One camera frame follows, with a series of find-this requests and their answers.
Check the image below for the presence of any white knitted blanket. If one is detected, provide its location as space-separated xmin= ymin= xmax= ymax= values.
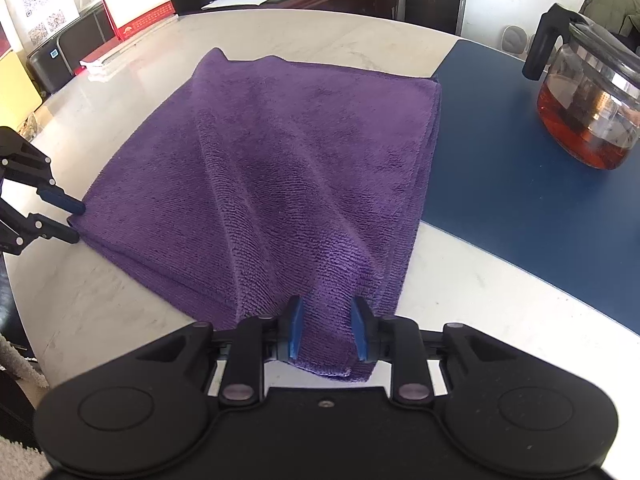
xmin=0 ymin=332 xmax=48 ymax=391

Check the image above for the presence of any black box device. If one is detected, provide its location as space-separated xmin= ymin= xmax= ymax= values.
xmin=26 ymin=5 xmax=116 ymax=95

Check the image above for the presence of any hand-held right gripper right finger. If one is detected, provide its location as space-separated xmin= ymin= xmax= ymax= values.
xmin=350 ymin=296 xmax=507 ymax=404

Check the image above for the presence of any green coat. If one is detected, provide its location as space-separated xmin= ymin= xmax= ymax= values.
xmin=580 ymin=0 xmax=640 ymax=53

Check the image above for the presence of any yellow box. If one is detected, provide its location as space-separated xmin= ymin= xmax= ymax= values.
xmin=0 ymin=50 xmax=43 ymax=128

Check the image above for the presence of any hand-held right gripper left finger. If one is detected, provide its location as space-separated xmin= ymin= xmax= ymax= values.
xmin=135 ymin=295 xmax=305 ymax=406

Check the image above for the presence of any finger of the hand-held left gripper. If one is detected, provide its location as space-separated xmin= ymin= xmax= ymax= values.
xmin=0 ymin=199 xmax=81 ymax=257
xmin=0 ymin=126 xmax=86 ymax=216

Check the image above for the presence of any code print sign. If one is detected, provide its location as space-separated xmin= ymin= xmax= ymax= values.
xmin=2 ymin=0 xmax=81 ymax=50

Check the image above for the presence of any red book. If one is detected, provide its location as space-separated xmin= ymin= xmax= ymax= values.
xmin=75 ymin=12 xmax=180 ymax=75

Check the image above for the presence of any blue table mat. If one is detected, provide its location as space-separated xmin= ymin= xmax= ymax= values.
xmin=420 ymin=40 xmax=640 ymax=336

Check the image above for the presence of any black leather sofa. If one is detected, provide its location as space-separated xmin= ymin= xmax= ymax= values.
xmin=0 ymin=255 xmax=51 ymax=451

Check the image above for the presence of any purple towel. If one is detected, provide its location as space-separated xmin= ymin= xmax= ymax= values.
xmin=67 ymin=47 xmax=443 ymax=383

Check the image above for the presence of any glass teapot with black handle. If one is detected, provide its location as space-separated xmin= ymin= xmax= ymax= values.
xmin=522 ymin=2 xmax=640 ymax=171

